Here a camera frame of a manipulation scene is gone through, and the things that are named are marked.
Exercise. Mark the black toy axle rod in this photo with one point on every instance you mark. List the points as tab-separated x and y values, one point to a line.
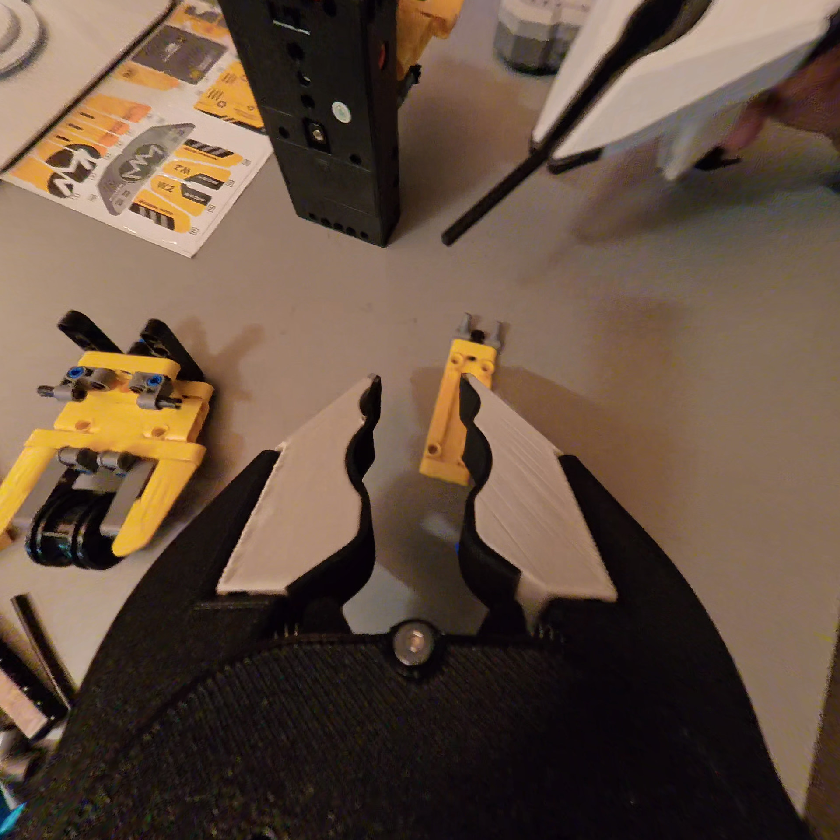
485	203

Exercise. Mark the grey faceted object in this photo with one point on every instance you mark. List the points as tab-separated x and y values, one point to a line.
531	46

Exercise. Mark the pile of toy building parts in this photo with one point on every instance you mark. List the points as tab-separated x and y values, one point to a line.
33	689

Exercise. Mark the yellow sticker sheet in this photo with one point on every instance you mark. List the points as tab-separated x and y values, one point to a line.
164	184

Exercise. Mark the person's clothed body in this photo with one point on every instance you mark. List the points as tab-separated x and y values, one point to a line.
827	754

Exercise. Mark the yellow toy panel with grey pins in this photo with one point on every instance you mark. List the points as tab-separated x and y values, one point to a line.
453	394

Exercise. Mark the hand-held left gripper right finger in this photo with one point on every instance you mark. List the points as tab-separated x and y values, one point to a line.
538	518

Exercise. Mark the person's right hand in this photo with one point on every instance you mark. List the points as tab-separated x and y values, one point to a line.
800	105

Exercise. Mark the yellow black toy assembly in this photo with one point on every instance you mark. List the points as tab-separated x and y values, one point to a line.
131	420

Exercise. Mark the instruction booklet on stand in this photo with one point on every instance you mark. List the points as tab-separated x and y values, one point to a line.
85	65

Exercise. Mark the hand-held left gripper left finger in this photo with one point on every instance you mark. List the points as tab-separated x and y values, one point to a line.
295	518

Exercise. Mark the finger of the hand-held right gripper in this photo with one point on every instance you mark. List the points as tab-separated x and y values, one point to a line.
590	52
709	65

